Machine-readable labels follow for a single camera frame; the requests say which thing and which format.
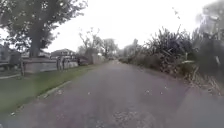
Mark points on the round leafy tree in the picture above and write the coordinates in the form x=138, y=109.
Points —
x=109, y=46

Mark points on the pale fence wall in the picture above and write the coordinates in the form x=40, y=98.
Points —
x=91, y=57

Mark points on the large dark tree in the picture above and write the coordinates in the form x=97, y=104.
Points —
x=35, y=23

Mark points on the dark building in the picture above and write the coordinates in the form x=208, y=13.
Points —
x=8, y=57

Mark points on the grey asphalt road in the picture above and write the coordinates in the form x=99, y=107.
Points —
x=113, y=95

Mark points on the green grass verge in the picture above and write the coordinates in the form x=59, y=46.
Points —
x=26, y=88

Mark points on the pale concrete kerb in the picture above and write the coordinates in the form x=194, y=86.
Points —
x=55, y=88

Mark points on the house with dark roof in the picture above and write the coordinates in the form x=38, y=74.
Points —
x=62, y=52

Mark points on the low grey wall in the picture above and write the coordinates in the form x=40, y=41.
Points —
x=38, y=65

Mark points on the bare branched tree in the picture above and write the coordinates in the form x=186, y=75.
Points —
x=90, y=41

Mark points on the row of flax bushes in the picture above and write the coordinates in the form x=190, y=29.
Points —
x=173, y=50

